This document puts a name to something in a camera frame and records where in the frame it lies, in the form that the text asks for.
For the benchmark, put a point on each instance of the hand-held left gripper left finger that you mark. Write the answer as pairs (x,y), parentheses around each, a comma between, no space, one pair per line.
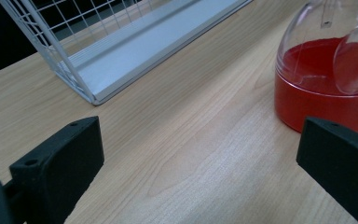
(59,165)

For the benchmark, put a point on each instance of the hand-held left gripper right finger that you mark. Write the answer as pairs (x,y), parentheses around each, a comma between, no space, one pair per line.
(341,161)

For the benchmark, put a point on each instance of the glass pitcher with red liquid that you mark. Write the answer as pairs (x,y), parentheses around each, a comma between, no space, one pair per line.
(320,93)

